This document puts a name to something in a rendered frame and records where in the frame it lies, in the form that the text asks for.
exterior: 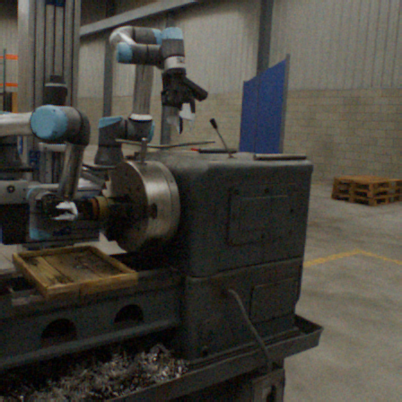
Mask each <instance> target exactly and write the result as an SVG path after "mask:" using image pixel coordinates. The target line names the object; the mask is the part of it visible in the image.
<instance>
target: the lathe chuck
mask: <svg viewBox="0 0 402 402"><path fill-rule="evenodd" d="M137 162H139V161H125V162H120V163H118V165H117V168H118V174H119V177H120V180H121V184H122V187H123V191H124V194H127V195H128V196H129V199H128V200H121V201H113V202H115V203H127V202H129V203H130V202H131V203H136V204H141V205H152V204H153V203H154V204H155V217H154V219H152V218H151V216H150V218H147V216H143V218H132V216H130V218H129V219H128V220H125V221H124V223H123V226H122V230H121V233H120V235H119V239H118V246H119V247H120V248H121V249H123V250H124V251H125V252H137V251H144V250H150V249H157V248H158V247H160V246H161V244H162V242H163V241H164V240H166V238H167V236H168V233H169V231H170V225H171V218H172V202H171V195H170V187H169V184H168V181H167V180H166V178H164V176H163V174H162V172H161V171H160V169H159V168H158V167H157V166H156V165H154V163H153V162H149V161H144V162H145V163H146V165H141V163H137ZM154 239H157V241H156V242H155V243H154V244H149V242H150V241H151V240H154Z"/></svg>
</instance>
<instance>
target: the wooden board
mask: <svg viewBox="0 0 402 402"><path fill-rule="evenodd" d="M86 250H87V251H89V252H88V253H87V252H85V251H86ZM77 251H78V252H80V251H81V253H78V252H77ZM75 252H76V254H77V255H78V254H80V255H78V256H77V255H76V254H74V253H75ZM82 252H85V254H82ZM90 252H91V253H92V254H93V255H94V256H93V255H92V254H90ZM60 253H61V254H62V255H61V254H60ZM55 254H58V256H56V255H55ZM67 254H68V255H69V256H68V255H67ZM86 254H88V255H86ZM89 254H90V255H89ZM51 255H53V256H51ZM54 255H55V256H54ZM43 256H45V257H47V258H41V257H43ZM81 256H82V257H81ZM89 256H90V257H89ZM95 256H96V258H97V257H98V259H97V260H96V258H95ZM60 257H61V258H60ZM73 257H74V258H73ZM77 257H78V259H79V260H80V261H77V259H76V258H77ZM79 257H80V258H82V259H83V258H86V257H87V259H85V261H84V260H82V259H80V258H79ZM23 258H24V259H23ZM27 258H28V259H27ZM88 258H89V260H88ZM99 258H100V260H99ZM20 259H21V260H20ZM33 259H34V260H33ZM23 260H24V261H26V262H29V263H25V262H24V261H23ZM87 260H88V261H87ZM94 260H95V261H94ZM102 260H103V261H102ZM104 260H105V261H104ZM35 261H36V262H35ZM38 261H39V262H38ZM89 261H90V263H89ZM92 261H94V262H95V263H94V262H93V263H92ZM22 262H23V263H22ZM32 262H33V263H32ZM47 262H48V263H49V264H50V265H49V264H48V263H47ZM84 262H88V263H84ZM97 262H98V264H97ZM102 262H103V263H102ZM37 263H38V264H37ZM91 263H92V264H93V265H92V264H91ZM105 263H108V264H107V265H106V264H105ZM12 265H13V266H15V267H16V268H17V270H18V271H19V272H20V273H21V274H22V275H23V276H24V277H25V278H26V279H27V280H28V282H29V283H30V284H31V285H32V286H33V288H34V289H35V290H36V291H37V293H38V294H39V295H40V296H41V297H42V298H43V299H44V300H45V301H47V302H51V301H55V300H61V299H65V298H70V297H75V296H79V295H86V294H91V293H100V292H105V291H109V290H115V289H119V288H125V287H129V286H134V285H137V278H139V274H138V273H137V272H136V271H135V270H133V269H131V268H130V267H127V266H126V265H123V264H122V263H121V262H119V261H117V260H116V259H114V258H111V257H110V256H109V255H107V254H106V253H104V252H102V251H101V250H99V249H96V248H94V246H93V245H92V244H86V245H74V246H73V247H72V246H66V247H60V248H51V249H37V250H29V251H23V252H14V253H12ZM98 265H99V267H98ZM103 265H105V267H102V266H103ZM92 266H93V268H92ZM95 266H96V267H97V268H96V269H95ZM112 266H114V267H116V269H114V267H113V268H112ZM105 268H106V269H105ZM111 268H112V269H111ZM98 269H100V270H98ZM106 270H107V271H106ZM108 270H109V272H108ZM116 270H117V271H116ZM119 270H120V273H119ZM95 271H98V272H96V273H95ZM101 271H102V272H101ZM103 271H105V272H103ZM113 271H114V273H112V272H113ZM121 271H122V272H121ZM107 272H108V273H107ZM133 272H134V273H133ZM94 273H95V274H94ZM98 273H99V274H100V275H99V274H98ZM109 273H112V274H109ZM77 275H78V276H77ZM90 276H92V277H90ZM102 276H104V277H102ZM37 277H38V278H37ZM69 277H70V279H72V280H74V279H75V280H74V282H73V283H72V282H71V280H70V279H69ZM89 277H90V278H89ZM98 277H99V279H98ZM52 278H55V279H52ZM59 278H61V279H59ZM64 278H66V279H64ZM76 278H77V279H76ZM78 278H79V279H78ZM47 279H48V280H47ZM58 279H59V280H58ZM95 279H96V280H95ZM61 280H62V281H61ZM65 280H66V282H65V283H63V281H65ZM67 280H68V281H69V282H70V284H69V283H68V282H67ZM54 281H55V282H54ZM44 282H46V283H44ZM80 282H81V283H80ZM50 283H53V284H50ZM46 287H48V288H46ZM49 287H50V288H49Z"/></svg>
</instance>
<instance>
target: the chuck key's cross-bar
mask: <svg viewBox="0 0 402 402"><path fill-rule="evenodd" d="M116 143H121V144H131V145H137V146H142V143H137V142H131V141H126V140H120V139H116ZM200 144H215V140H209V141H200V142H190V143H181V144H163V145H154V144H148V145H147V147H150V148H155V149H161V148H171V147H180V146H190V145H200Z"/></svg>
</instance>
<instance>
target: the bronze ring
mask: <svg viewBox="0 0 402 402"><path fill-rule="evenodd" d="M109 204H115V202H113V201H112V199H107V197H106V196H104V195H101V196H99V197H93V198H85V199H84V201H83V205H82V211H83V217H84V220H86V221H88V222H89V221H90V222H91V221H94V222H103V223H105V222H106V221H108V219H109V217H110V216H114V215H109V212H110V208H109Z"/></svg>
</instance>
